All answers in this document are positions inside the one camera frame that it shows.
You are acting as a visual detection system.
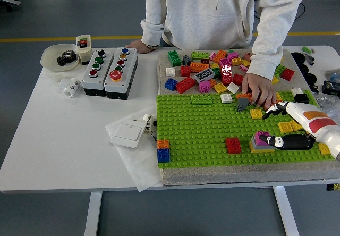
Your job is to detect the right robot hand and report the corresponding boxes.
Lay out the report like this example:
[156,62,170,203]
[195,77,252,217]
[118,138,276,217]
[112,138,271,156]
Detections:
[262,102,340,157]

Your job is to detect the person's left hand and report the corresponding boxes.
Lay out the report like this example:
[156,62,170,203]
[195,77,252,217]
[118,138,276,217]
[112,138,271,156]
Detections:
[241,73,277,108]

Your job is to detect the person's right hand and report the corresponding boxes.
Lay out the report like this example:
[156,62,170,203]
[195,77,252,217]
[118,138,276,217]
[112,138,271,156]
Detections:
[124,39,162,54]

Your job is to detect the dark grey slope brick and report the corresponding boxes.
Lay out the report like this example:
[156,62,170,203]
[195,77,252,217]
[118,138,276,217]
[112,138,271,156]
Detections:
[236,97,250,112]

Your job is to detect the light grey long brick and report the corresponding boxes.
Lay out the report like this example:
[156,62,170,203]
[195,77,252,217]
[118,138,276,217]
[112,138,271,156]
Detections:
[251,136,276,150]

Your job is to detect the orange long brick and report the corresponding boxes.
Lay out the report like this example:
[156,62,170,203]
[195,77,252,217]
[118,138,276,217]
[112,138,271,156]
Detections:
[189,62,210,73]
[262,99,283,111]

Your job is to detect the white flat brick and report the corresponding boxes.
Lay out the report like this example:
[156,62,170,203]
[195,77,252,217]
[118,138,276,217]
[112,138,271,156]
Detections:
[226,81,240,95]

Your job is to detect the black brick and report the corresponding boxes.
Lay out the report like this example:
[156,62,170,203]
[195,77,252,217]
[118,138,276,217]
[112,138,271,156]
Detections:
[294,93,310,104]

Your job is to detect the red tall brick white dots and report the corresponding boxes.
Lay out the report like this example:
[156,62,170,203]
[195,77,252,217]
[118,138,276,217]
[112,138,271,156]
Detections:
[220,64,234,86]

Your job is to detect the blue brick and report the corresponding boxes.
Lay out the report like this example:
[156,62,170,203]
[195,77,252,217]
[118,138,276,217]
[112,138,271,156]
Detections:
[165,78,179,91]
[157,147,171,163]

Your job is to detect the grey brick with dark studs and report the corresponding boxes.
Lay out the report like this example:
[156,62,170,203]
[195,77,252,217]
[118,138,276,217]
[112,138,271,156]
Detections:
[193,68,215,85]

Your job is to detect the red long brick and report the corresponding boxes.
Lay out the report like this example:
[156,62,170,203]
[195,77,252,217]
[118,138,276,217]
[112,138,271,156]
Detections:
[175,77,196,95]

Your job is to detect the lime green long brick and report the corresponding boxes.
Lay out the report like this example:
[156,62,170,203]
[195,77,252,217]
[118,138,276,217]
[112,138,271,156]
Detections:
[191,94,214,105]
[191,51,210,61]

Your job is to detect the yellow curved brick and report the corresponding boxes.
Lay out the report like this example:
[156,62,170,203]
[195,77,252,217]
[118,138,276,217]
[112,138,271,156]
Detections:
[249,141,276,154]

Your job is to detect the clear plastic bag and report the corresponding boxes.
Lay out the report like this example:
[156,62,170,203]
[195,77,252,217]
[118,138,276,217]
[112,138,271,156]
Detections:
[316,92,340,122]

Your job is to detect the grey emergency-stop control box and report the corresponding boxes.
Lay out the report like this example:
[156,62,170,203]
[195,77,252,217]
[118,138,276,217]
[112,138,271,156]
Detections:
[103,47,139,100]

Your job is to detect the black printed box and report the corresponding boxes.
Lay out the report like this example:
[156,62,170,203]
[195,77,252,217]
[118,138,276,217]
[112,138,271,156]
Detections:
[322,80,340,96]

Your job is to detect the grey four-button control box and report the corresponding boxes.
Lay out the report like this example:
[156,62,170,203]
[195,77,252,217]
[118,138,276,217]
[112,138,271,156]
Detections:
[81,48,115,97]

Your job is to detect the white printed tube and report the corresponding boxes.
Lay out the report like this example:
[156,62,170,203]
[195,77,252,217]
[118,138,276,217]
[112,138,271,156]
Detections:
[142,113,152,135]

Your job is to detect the white pipe tee fitting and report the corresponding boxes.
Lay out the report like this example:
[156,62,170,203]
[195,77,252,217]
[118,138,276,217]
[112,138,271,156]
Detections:
[58,77,81,98]

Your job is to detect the green studded baseplate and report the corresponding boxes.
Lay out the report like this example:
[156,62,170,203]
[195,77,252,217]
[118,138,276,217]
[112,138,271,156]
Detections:
[156,90,340,169]

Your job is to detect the white plastic bowl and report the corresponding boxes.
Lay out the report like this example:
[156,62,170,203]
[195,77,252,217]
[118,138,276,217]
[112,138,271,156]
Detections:
[40,44,80,72]

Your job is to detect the white table leg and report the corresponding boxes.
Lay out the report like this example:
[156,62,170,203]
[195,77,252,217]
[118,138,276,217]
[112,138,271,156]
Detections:
[272,185,300,236]
[83,192,103,236]

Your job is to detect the cream switch box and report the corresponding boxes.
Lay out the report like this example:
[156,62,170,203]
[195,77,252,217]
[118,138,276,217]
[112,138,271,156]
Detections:
[75,35,93,65]

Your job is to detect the white wall switch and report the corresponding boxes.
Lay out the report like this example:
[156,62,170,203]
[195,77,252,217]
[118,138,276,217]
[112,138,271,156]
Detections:
[110,120,146,149]

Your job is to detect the black floor cable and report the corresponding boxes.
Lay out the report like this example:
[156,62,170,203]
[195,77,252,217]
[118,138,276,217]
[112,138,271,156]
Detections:
[253,0,340,21]

